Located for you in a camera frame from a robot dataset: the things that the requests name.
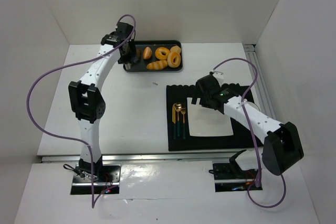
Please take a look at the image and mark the brown chocolate croissant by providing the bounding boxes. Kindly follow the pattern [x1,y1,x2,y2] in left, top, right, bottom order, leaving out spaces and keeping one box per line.
[135,48,141,62]

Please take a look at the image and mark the metal tongs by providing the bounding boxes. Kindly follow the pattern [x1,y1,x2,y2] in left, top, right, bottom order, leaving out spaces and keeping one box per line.
[124,62,132,71]

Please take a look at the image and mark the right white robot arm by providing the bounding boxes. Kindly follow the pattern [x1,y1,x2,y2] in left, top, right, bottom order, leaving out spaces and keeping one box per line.
[192,72,304,176]

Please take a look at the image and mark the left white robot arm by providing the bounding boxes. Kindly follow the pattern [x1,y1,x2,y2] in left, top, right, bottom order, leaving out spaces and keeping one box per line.
[68,22,138,177]

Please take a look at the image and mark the small oval orange bread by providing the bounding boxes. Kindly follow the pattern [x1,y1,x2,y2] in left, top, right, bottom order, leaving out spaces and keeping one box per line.
[143,47,152,60]

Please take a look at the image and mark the striped twisted bread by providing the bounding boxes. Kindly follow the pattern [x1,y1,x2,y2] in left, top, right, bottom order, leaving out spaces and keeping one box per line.
[146,60,168,70]

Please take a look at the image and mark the white square plate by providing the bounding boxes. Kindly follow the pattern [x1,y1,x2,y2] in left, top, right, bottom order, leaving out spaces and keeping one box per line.
[187,97,234,137]

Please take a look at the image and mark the glazed bagel back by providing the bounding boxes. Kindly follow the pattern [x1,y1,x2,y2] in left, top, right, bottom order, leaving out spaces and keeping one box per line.
[155,47,170,60]

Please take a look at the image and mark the glazed bagel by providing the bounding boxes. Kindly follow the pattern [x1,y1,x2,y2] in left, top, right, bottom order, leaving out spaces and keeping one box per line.
[167,52,181,68]
[155,47,170,60]

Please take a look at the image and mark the black baking tray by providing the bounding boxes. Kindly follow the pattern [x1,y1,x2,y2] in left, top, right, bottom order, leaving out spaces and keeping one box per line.
[123,40,183,73]

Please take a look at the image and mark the glazed bagel front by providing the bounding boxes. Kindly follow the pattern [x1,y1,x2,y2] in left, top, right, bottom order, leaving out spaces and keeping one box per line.
[167,52,181,68]

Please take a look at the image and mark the black placemat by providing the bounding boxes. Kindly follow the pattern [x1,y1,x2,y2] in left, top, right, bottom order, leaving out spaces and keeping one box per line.
[166,85,254,151]

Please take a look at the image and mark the white cup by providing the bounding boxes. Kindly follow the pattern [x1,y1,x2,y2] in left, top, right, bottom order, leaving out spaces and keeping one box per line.
[245,101,260,111]

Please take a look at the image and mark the round pale bun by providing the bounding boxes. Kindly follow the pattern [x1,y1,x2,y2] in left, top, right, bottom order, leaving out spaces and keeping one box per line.
[170,46,182,54]

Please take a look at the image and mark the gold fork green handle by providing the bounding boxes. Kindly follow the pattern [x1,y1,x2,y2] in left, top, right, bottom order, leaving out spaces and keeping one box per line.
[181,107,186,139]

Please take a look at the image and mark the gold spoon green handle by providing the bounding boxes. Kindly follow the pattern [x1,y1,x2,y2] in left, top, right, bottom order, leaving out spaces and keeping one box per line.
[175,102,182,137]

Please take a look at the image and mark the gold knife green handle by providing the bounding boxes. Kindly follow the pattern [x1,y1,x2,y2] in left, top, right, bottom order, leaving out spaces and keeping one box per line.
[172,103,176,139]

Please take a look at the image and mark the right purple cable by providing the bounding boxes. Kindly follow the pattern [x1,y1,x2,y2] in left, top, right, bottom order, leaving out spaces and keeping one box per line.
[209,58,287,209]

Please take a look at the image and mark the purple cable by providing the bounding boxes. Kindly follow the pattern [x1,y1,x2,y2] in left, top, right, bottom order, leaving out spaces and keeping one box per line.
[26,14,137,209]
[209,58,287,209]

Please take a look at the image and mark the aluminium rail front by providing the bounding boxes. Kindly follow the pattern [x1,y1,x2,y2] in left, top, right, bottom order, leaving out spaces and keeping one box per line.
[39,152,253,163]

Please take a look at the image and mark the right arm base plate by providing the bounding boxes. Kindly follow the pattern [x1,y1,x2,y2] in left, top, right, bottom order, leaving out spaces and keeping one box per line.
[208,163,262,193]

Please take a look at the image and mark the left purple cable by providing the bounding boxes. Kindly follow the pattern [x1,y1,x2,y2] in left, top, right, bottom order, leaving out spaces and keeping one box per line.
[26,14,137,209]

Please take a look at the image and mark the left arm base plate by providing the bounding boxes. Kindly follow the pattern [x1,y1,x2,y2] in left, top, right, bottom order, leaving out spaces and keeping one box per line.
[64,164,121,195]

